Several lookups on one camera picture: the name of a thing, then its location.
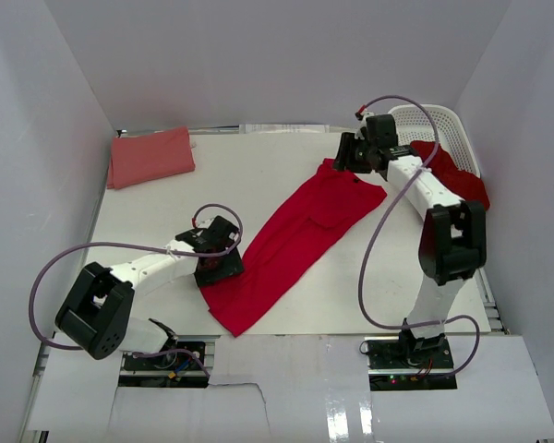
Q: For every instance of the dark red crumpled t shirt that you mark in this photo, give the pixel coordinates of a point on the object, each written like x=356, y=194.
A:
x=462, y=183

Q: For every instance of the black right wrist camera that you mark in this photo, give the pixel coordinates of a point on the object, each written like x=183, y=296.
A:
x=377, y=130

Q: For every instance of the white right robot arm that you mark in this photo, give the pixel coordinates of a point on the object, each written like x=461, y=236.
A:
x=452, y=244

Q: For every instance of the white plastic perforated basket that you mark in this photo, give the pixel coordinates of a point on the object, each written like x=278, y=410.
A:
x=412, y=124

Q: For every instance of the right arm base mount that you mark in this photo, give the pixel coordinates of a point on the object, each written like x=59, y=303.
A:
x=391, y=370

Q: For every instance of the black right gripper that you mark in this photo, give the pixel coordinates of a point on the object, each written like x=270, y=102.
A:
x=345, y=155

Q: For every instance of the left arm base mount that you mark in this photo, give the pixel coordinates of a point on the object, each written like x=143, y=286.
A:
x=171, y=371

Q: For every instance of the bright red t shirt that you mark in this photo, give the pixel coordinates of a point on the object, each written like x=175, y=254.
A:
x=312, y=220

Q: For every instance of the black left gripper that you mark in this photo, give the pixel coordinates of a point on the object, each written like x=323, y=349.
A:
x=232, y=266

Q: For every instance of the folded salmon pink t shirt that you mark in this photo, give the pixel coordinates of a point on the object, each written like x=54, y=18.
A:
x=136, y=160

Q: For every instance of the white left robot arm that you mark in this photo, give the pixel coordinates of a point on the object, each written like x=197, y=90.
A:
x=96, y=314

